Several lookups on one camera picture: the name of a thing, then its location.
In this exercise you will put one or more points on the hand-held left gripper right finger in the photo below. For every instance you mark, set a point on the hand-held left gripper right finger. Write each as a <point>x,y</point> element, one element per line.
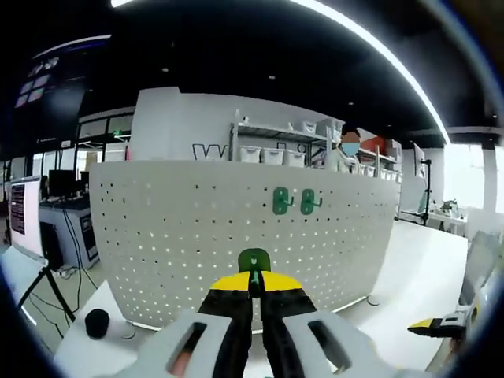
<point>287,311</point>

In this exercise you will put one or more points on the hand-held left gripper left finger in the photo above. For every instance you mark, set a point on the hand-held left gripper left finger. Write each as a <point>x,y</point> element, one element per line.
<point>224,315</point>

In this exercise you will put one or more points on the green hook assembly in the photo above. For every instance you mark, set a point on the green hook assembly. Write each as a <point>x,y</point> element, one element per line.
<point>307,201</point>
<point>279,201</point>
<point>254,258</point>

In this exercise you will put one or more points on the white perforated mounting plate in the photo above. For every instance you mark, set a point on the white perforated mounting plate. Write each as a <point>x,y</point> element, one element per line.
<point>177,236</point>

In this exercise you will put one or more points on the black round container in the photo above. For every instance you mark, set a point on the black round container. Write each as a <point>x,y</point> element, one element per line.
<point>97,325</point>

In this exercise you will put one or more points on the metal shelf rack with bins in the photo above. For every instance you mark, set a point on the metal shelf rack with bins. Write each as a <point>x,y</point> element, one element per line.
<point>275,155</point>

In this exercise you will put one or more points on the grey office desk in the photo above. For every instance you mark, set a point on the grey office desk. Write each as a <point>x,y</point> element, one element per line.
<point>75,228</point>

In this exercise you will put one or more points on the black tripod stand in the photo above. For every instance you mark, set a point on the black tripod stand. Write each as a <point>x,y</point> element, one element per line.
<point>51,287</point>

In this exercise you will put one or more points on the small black monitor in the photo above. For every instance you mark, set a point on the small black monitor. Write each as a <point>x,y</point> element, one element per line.
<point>61,183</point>

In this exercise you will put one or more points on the large monitor screen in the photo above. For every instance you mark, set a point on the large monitor screen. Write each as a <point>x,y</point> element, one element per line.
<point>25,216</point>

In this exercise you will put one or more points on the ceiling light strip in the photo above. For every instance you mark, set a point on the ceiling light strip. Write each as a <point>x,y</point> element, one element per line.
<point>378,43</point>

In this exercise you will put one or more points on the black camera stand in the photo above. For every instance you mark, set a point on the black camera stand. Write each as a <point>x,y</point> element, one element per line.
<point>427,189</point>

